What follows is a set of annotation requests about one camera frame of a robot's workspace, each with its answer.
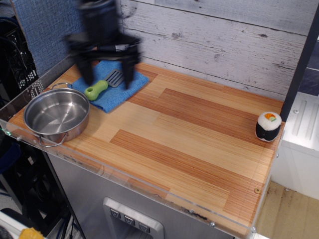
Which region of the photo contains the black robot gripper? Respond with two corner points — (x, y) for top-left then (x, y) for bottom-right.
(65, 0), (140, 89)

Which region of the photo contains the stainless steel pot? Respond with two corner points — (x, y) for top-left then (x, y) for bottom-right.
(23, 83), (90, 148)

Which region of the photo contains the plush sushi roll toy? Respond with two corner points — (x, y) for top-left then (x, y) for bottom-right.
(255, 112), (282, 142)

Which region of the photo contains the blue microfiber cloth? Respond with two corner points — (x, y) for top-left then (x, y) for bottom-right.
(67, 60), (150, 114)

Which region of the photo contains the grey button control panel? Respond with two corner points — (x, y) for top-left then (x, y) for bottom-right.
(103, 197), (164, 239)

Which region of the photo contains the clear acrylic table guard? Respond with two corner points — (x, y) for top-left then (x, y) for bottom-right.
(4, 90), (282, 239)

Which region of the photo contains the green handled grey spatula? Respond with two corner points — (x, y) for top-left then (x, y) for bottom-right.
(84, 69), (124, 101)

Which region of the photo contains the dark grey right post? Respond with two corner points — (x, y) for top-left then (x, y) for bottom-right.
(281, 0), (319, 123)

